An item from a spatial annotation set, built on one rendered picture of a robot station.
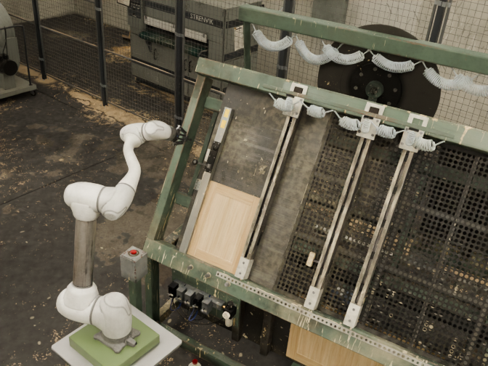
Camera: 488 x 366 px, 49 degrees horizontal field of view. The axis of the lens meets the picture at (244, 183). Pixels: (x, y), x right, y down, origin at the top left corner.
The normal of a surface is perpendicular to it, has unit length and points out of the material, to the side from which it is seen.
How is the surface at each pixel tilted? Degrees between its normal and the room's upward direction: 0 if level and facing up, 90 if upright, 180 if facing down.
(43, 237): 0
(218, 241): 60
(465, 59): 90
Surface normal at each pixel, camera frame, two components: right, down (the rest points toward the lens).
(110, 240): 0.07, -0.85
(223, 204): -0.40, -0.07
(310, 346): -0.50, 0.42
